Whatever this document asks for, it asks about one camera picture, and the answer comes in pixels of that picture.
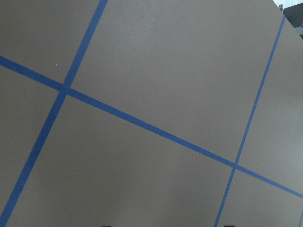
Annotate black box with label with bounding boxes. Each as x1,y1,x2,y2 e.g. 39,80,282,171
283,3,303,28

